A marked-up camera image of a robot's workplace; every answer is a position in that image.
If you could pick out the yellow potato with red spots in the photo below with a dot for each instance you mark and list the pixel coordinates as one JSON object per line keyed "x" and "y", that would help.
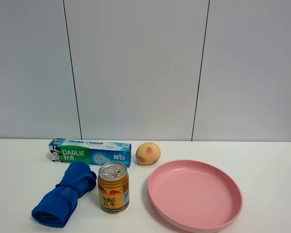
{"x": 148, "y": 153}

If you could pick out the gold Red Bull can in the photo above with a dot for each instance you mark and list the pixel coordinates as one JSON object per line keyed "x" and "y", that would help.
{"x": 113, "y": 185}

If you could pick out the blue Darlie toothpaste box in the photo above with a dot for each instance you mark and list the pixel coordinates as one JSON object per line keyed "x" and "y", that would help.
{"x": 89, "y": 151}

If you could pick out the pink round plate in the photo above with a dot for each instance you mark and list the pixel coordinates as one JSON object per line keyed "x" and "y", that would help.
{"x": 195, "y": 196}

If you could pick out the rolled blue cloth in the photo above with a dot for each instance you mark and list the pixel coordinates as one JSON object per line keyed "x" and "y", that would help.
{"x": 58, "y": 205}

